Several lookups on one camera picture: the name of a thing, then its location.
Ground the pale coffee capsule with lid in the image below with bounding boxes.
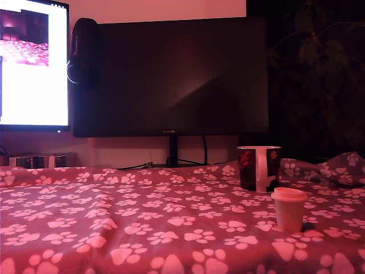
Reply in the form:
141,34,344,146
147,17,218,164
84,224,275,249
270,187,309,233

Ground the black monitor stand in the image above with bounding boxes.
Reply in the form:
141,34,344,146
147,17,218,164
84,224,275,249
167,135,210,168

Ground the large dark monitor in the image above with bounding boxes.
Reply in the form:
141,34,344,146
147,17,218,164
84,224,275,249
72,16,270,138

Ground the paw print fleece blanket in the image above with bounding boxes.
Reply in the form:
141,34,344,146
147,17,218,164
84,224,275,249
0,151,365,274

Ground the small pale box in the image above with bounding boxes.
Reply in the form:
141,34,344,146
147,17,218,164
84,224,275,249
8,155,48,168
47,153,78,168

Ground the lit bright monitor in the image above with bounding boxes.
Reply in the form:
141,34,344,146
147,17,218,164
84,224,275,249
0,0,71,133

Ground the leafy house plant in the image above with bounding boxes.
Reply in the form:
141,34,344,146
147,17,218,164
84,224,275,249
267,0,365,160

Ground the black monitor cable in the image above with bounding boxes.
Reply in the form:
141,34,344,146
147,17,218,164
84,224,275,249
201,135,209,166

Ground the black desk cable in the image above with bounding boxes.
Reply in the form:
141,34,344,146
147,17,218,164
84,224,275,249
116,161,155,170

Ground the dark printed mug white handle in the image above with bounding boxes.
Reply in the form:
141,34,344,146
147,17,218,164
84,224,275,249
237,146,282,194

